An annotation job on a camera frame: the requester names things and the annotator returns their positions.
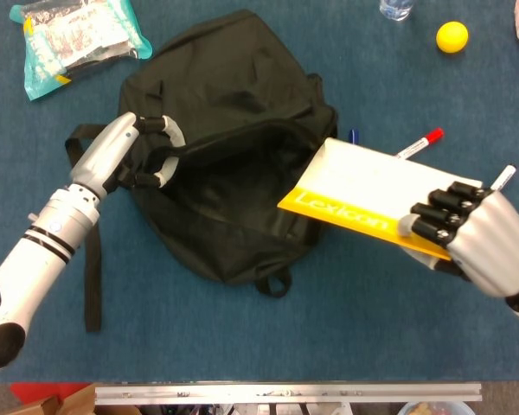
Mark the clear water bottle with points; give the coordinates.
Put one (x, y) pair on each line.
(397, 9)

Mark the aluminium frame rail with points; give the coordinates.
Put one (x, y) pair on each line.
(285, 393)

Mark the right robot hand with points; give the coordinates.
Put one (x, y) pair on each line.
(488, 242)

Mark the teal snack packet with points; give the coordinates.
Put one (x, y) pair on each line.
(69, 39)

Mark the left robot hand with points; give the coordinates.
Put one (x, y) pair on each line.
(104, 151)

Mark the white yellow Lexicon book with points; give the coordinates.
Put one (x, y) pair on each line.
(363, 186)

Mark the red object under table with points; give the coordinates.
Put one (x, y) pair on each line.
(43, 389)

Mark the cardboard box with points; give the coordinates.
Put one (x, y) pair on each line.
(65, 404)

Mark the red capped whiteboard marker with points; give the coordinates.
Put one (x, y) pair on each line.
(424, 142)

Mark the black capped whiteboard marker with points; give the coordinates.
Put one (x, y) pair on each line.
(504, 177)

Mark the blue capped whiteboard marker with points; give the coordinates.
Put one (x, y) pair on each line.
(354, 136)

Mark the clear plastic tub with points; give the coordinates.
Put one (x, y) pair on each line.
(437, 408)

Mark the yellow ball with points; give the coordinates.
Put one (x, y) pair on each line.
(452, 37)

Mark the black backpack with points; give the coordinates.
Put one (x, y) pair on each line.
(225, 86)

